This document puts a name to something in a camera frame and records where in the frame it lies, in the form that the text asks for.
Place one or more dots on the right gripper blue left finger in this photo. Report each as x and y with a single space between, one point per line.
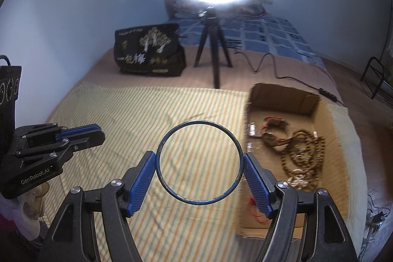
137 181

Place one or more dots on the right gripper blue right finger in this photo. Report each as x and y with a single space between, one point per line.
261 183

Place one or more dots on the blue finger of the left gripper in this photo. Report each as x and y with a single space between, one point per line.
86 140
76 131

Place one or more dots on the red strap wristwatch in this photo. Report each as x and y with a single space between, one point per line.
276 133

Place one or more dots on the dark blue bangle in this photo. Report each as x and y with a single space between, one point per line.
199 162

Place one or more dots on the left gloved hand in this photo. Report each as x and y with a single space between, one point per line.
25 210

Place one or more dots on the cardboard box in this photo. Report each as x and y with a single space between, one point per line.
314 158

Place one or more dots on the black snack bag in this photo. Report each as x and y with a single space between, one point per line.
152 50

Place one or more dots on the folded floral quilt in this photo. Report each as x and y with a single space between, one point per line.
243 9

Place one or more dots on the blue patterned bed sheet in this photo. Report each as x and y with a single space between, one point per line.
268 34

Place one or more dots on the black tripod stand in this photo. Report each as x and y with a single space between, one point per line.
214 33

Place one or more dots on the black clothes rack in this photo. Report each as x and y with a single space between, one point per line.
377 75

